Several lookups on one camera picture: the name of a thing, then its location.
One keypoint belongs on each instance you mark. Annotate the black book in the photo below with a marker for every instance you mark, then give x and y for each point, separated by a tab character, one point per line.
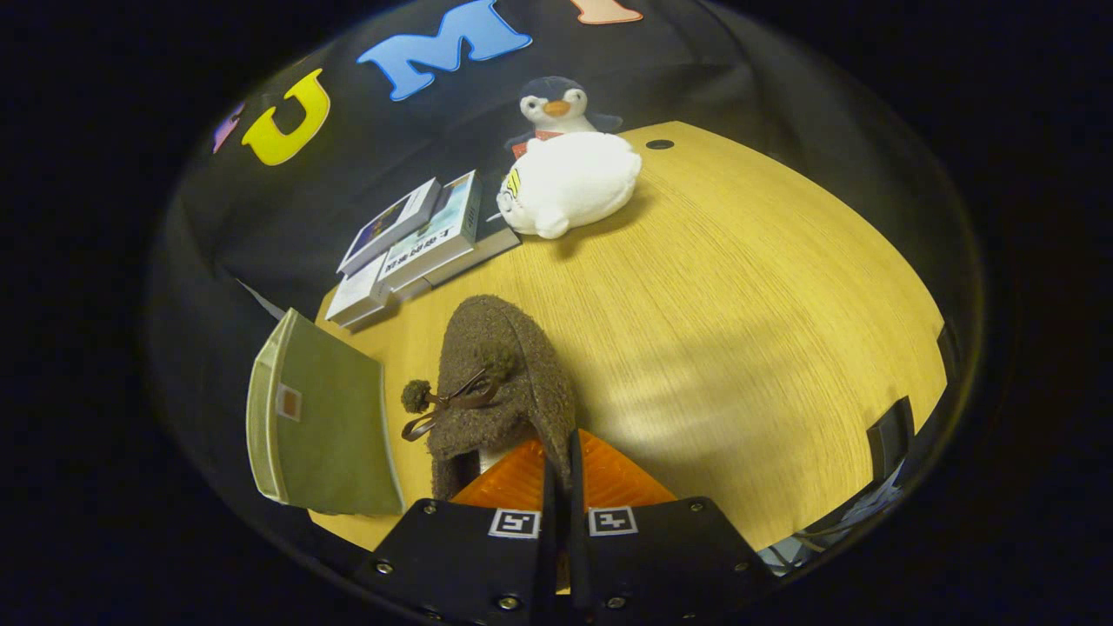
496	245

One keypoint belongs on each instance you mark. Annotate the penguin plush toy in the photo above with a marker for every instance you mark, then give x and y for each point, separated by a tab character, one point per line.
556	104

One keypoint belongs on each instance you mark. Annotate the white book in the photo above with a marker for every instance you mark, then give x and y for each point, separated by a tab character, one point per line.
356	296

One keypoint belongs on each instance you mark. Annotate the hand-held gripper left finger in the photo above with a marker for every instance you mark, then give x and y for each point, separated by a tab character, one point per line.
478	565

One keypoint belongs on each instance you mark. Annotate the white seal plush toy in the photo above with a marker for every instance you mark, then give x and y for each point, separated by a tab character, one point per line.
574	183

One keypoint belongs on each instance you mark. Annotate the green fabric storage box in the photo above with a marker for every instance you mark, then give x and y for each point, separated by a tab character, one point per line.
335	426

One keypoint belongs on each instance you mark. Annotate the black chair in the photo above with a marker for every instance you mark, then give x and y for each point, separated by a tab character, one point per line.
891	435

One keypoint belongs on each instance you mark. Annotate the brown fuzzy shoe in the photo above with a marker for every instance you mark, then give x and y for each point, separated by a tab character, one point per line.
513	348

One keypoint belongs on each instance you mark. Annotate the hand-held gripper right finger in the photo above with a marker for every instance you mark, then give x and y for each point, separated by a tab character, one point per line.
652	565

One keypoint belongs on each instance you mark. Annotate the book with dark blue cover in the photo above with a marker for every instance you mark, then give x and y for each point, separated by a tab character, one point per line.
391	222

